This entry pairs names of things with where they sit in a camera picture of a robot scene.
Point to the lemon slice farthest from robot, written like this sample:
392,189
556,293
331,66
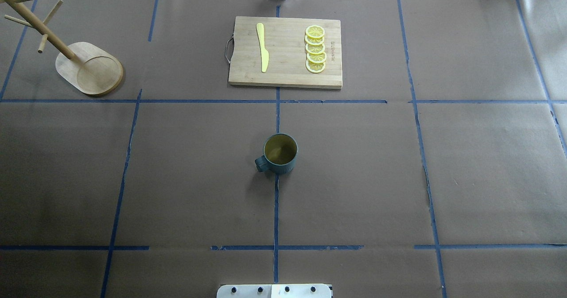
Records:
315,31

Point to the yellow plastic knife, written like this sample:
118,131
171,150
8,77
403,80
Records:
264,54

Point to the blue mug yellow inside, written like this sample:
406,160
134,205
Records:
279,154

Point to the lemon slice nearest robot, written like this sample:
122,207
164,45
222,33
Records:
315,68

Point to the wooden cup storage rack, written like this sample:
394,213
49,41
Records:
88,68

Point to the bamboo cutting board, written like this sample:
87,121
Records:
284,40

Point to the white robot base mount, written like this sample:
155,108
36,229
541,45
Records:
302,290

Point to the middle lemon slice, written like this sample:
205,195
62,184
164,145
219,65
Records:
315,49

